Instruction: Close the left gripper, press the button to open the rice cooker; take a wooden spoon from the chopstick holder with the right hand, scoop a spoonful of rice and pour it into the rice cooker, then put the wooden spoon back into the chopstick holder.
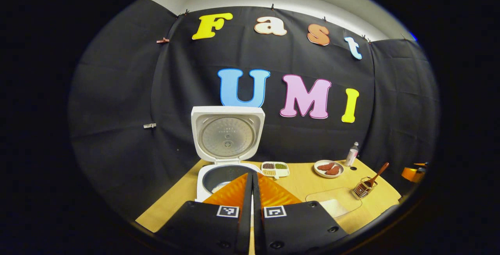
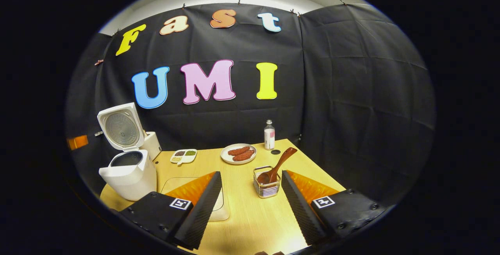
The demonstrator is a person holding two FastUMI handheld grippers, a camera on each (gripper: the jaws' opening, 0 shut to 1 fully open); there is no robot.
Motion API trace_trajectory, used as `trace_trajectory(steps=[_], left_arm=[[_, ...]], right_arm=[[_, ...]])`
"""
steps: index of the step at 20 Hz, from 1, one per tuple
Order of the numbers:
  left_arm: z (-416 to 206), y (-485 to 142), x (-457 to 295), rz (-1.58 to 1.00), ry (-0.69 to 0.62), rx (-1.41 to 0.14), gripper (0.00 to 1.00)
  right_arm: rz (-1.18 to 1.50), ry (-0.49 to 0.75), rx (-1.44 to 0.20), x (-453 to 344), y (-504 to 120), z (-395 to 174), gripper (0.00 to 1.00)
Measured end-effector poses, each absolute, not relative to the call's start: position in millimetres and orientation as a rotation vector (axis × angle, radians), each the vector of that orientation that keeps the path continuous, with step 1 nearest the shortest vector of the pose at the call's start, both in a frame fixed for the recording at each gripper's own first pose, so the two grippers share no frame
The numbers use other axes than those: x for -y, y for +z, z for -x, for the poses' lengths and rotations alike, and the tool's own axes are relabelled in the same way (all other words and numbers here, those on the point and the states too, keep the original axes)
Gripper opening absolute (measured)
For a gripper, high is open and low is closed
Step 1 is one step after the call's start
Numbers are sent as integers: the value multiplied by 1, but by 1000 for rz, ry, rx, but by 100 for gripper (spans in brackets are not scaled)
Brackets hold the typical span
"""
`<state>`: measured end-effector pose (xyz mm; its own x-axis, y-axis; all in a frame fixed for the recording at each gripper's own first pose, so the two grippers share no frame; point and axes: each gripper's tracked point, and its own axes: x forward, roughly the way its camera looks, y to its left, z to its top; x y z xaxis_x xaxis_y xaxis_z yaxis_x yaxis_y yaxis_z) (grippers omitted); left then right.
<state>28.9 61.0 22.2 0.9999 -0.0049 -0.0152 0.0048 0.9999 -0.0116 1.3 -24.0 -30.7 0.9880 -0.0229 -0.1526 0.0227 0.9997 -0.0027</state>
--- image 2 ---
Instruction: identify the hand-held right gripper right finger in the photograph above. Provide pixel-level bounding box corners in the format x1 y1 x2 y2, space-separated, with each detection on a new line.
281 170 387 246

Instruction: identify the small clear bottle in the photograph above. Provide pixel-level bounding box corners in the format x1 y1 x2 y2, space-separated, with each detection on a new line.
264 119 275 150

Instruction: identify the white toaster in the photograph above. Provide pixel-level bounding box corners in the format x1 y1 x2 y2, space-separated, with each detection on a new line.
140 131 162 160

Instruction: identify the white divided bean dish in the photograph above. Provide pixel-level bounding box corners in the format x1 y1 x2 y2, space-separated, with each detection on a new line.
170 148 198 166

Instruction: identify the metal wire chopstick holder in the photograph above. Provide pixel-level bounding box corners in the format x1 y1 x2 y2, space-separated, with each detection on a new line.
253 165 281 199

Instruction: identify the clear plastic rice container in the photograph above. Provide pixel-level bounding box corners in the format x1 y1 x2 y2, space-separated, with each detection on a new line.
160 176 230 221

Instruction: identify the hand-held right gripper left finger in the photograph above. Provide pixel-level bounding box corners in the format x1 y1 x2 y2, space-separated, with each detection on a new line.
119 171 223 250

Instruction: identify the white rice cooker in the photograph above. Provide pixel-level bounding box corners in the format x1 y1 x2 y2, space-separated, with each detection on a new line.
97 102 157 202

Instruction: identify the brown wooden spoon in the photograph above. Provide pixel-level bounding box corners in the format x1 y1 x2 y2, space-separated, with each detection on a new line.
257 147 298 185

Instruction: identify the white round plate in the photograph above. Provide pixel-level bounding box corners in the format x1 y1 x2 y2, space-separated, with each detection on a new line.
220 143 257 165

